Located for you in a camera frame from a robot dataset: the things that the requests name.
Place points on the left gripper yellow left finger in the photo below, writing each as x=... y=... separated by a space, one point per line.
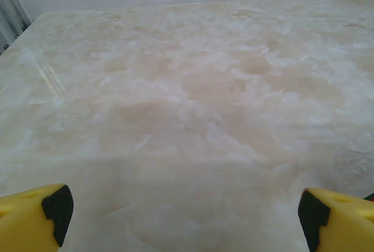
x=23 y=222

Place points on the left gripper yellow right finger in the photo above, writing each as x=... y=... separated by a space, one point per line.
x=350 y=225

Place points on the clear bottle pink label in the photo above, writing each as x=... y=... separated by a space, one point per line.
x=353 y=164

